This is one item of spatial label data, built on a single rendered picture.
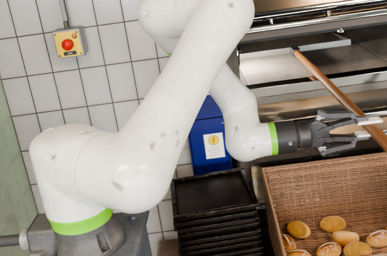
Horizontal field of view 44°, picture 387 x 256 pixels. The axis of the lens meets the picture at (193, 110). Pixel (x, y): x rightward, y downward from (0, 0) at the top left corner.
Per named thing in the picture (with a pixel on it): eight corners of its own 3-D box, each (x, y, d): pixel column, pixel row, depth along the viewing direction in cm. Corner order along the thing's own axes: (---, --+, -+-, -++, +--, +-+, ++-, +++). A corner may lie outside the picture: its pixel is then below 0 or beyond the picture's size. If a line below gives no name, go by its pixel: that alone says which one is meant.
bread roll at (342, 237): (359, 230, 178) (359, 245, 176) (359, 236, 184) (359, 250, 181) (331, 228, 182) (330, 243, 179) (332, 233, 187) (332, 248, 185)
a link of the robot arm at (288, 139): (279, 161, 131) (277, 130, 128) (272, 144, 142) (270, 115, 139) (302, 158, 131) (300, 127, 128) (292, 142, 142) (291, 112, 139)
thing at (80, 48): (62, 55, 180) (56, 28, 177) (88, 51, 180) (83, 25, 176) (57, 59, 173) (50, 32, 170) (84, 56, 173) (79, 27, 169)
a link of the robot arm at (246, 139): (228, 170, 137) (227, 151, 128) (223, 133, 144) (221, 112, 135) (277, 165, 136) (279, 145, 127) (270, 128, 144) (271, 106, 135)
